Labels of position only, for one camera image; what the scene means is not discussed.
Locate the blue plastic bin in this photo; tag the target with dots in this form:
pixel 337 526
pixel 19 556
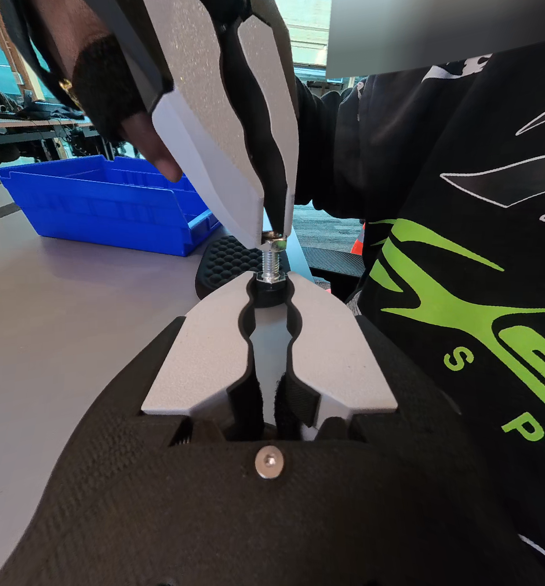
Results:
pixel 107 206

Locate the small steel hex nut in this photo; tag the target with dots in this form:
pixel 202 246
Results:
pixel 274 240

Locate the short steel hex bolt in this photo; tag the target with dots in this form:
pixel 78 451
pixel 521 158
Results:
pixel 271 268

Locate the orange traffic cone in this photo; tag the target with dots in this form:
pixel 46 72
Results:
pixel 357 242

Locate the person's right forearm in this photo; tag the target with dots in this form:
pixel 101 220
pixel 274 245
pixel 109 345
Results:
pixel 18 41

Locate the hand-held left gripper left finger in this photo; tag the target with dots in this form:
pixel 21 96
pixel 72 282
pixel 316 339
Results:
pixel 194 357

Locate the black chair armrest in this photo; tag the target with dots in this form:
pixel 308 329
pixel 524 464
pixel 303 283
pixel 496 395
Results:
pixel 336 261

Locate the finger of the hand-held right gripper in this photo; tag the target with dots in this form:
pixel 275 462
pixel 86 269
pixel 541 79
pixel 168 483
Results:
pixel 272 82
pixel 194 91

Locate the wood-topped office desk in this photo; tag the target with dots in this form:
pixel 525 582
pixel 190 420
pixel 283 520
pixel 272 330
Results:
pixel 25 126

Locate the person's right hand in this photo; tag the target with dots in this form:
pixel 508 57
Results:
pixel 71 23

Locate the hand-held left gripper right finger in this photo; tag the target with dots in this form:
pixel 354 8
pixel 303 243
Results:
pixel 341 357

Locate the black honeycomb wrist rest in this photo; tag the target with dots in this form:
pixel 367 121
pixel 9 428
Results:
pixel 229 265

